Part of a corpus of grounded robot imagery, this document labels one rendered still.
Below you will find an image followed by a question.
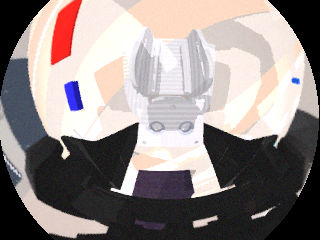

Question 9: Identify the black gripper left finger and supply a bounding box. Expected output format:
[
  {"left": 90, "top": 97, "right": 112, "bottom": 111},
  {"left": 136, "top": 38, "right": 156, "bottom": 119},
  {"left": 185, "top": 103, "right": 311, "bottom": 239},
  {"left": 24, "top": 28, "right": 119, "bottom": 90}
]
[{"left": 60, "top": 121, "right": 140, "bottom": 191}]

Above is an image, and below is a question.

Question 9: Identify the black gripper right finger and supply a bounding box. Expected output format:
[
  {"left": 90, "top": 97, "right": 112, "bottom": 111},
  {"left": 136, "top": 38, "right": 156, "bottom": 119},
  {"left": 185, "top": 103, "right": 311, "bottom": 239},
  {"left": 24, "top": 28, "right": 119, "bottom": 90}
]
[{"left": 203, "top": 123, "right": 279, "bottom": 189}]

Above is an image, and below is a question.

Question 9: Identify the blue flat block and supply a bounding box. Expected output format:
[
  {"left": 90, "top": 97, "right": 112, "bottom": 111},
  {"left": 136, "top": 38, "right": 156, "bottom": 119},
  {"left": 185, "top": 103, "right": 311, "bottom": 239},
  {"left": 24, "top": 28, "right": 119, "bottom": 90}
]
[{"left": 64, "top": 80, "right": 84, "bottom": 111}]

